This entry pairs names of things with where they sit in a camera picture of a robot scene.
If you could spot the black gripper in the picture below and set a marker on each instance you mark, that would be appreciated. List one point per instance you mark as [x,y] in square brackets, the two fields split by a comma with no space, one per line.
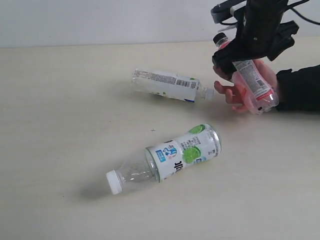
[260,34]

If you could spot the pink bottle black cap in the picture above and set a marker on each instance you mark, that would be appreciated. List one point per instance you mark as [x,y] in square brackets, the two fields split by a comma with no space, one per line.
[250,89]

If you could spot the clear bottle white label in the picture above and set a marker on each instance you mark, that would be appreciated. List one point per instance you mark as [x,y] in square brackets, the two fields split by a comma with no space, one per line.
[170,85]

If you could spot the clear bottle lime label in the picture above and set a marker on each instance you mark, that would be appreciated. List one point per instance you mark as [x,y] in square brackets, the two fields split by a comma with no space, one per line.
[154,164]

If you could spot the black sleeved forearm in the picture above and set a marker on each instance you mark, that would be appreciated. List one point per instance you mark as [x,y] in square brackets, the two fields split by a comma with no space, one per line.
[299,90]

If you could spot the person's bare open hand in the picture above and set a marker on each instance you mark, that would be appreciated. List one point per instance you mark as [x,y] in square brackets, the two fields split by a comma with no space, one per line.
[265,71]

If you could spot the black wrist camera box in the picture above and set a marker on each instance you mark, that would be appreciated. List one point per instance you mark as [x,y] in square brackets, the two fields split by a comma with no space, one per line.
[225,10]

